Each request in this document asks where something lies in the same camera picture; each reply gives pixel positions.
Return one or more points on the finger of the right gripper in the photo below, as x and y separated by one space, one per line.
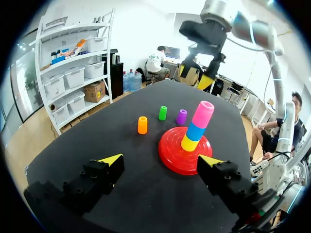
212 70
185 68

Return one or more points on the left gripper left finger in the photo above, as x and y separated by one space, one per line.
97 177

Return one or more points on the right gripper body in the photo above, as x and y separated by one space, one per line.
209 36

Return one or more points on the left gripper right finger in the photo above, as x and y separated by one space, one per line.
226 179

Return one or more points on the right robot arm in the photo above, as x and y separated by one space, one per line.
218 9

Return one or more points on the red round base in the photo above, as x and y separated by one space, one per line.
170 150

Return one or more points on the person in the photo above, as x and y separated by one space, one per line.
269 136
155 61

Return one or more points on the pink cylinder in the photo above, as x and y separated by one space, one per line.
202 115

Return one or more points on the purple cylinder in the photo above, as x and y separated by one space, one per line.
181 117

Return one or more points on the yellow cylinder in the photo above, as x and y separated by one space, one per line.
189 144

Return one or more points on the green cylinder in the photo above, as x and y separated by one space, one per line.
162 114

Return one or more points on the blue cylinder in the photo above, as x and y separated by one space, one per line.
195 131

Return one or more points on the orange cylinder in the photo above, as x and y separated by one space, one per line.
142 126

